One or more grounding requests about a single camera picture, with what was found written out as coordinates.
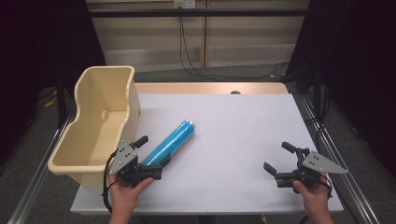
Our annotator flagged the white wall socket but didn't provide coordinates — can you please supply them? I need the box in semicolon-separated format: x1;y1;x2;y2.
173;0;197;9

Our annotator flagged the blue roll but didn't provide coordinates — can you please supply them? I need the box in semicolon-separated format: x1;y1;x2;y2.
141;119;196;166

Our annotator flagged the person's left hand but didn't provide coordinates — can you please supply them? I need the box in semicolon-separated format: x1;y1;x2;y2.
107;173;155;213

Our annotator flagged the dark curtain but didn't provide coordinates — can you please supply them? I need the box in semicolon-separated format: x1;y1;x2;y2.
0;0;106;164
285;0;396;180

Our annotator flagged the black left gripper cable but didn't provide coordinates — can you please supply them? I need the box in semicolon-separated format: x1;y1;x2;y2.
101;148;121;215

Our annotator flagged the black wall cable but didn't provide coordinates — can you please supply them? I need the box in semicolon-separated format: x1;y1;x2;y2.
178;7;290;80
180;7;290;79

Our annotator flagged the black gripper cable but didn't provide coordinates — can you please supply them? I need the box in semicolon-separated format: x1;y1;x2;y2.
101;148;121;215
298;173;333;224

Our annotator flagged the person's right hand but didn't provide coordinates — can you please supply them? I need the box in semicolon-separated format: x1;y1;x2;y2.
292;173;332;217

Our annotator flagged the black horizontal frame bar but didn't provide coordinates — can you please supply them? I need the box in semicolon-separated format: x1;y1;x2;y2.
88;8;308;19

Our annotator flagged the white table mat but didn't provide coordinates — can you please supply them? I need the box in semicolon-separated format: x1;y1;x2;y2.
69;92;345;216

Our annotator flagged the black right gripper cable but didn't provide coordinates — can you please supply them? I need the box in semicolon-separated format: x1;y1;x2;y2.
298;173;333;224

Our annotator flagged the aluminium floor rail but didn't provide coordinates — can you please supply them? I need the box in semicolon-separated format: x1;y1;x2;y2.
298;94;382;224
7;114;77;224

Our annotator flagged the cream plastic bin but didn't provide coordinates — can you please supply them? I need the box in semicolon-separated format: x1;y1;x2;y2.
47;64;142;188

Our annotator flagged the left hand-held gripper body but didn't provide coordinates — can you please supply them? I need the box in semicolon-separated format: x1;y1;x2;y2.
108;139;163;189

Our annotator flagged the black stand post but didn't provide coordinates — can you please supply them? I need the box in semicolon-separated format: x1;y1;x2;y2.
312;66;323;119
55;69;68;129

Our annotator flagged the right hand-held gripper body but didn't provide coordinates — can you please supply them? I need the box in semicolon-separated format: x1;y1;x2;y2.
275;147;349;189

